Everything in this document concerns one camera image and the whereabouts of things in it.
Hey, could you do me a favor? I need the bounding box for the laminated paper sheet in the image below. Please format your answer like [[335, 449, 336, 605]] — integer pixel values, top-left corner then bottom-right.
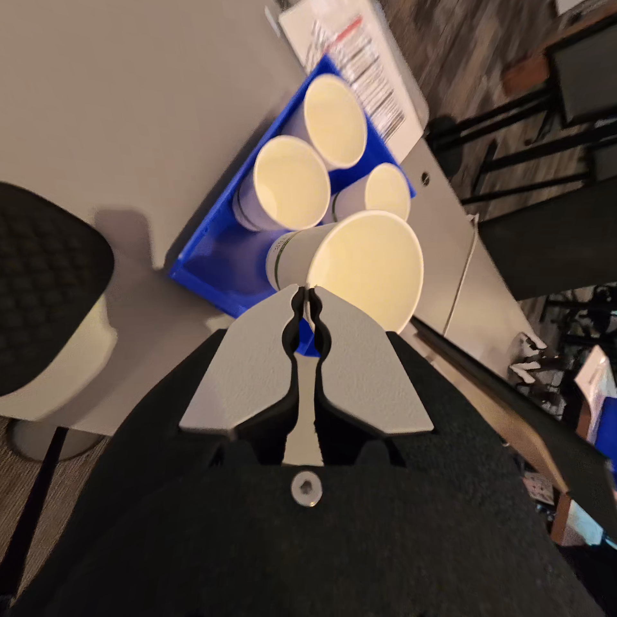
[[279, 0, 430, 167]]

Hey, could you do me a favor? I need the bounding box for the dark display board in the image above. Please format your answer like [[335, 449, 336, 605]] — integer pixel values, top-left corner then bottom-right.
[[550, 24, 617, 128]]

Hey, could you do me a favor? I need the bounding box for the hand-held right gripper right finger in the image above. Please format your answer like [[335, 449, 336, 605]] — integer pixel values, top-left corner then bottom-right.
[[310, 287, 434, 467]]

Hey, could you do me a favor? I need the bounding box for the black easel stand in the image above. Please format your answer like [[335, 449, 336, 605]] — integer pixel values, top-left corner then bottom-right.
[[460, 135, 599, 205], [426, 87, 560, 151]]

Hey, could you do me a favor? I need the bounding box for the narrow blue plastic bin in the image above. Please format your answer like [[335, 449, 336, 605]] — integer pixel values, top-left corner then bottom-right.
[[169, 54, 417, 358]]

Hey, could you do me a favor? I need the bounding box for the black quilted armrest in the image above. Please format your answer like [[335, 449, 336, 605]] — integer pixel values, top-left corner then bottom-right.
[[0, 182, 116, 397]]

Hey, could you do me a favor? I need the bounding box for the white cable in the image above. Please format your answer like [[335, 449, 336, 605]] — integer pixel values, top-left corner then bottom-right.
[[443, 214, 480, 336]]

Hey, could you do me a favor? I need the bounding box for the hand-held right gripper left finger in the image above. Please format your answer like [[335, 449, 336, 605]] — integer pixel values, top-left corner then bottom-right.
[[178, 284, 306, 467]]

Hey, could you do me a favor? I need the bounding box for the brown wooden post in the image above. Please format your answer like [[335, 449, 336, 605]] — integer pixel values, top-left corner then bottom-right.
[[501, 50, 551, 95]]

